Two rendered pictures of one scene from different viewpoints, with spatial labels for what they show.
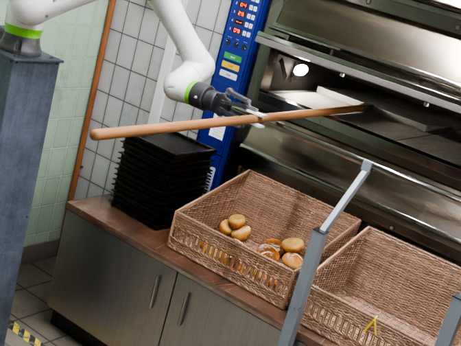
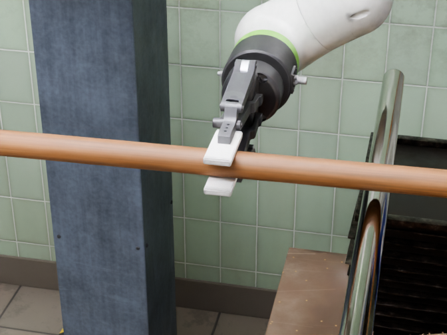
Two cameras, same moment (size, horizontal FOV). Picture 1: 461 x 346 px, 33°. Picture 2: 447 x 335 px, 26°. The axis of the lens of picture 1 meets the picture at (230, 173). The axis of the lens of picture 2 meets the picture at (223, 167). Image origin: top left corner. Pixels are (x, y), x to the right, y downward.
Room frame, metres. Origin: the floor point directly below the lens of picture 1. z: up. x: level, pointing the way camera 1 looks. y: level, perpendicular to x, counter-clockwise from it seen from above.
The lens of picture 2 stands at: (2.30, -0.91, 1.72)
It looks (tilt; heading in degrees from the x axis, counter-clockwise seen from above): 30 degrees down; 71
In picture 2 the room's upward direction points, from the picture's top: straight up
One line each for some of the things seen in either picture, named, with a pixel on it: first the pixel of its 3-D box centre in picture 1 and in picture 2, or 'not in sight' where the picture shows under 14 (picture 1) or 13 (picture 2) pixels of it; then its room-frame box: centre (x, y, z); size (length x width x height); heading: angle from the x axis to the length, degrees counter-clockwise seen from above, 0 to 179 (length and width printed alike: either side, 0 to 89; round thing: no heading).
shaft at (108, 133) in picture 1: (263, 117); (265, 167); (2.64, -0.06, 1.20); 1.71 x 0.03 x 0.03; 151
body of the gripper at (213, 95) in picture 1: (219, 103); (249, 100); (2.68, 0.10, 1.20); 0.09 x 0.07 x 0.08; 60
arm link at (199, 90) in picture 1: (203, 96); (262, 76); (2.72, 0.16, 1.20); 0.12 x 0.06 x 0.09; 150
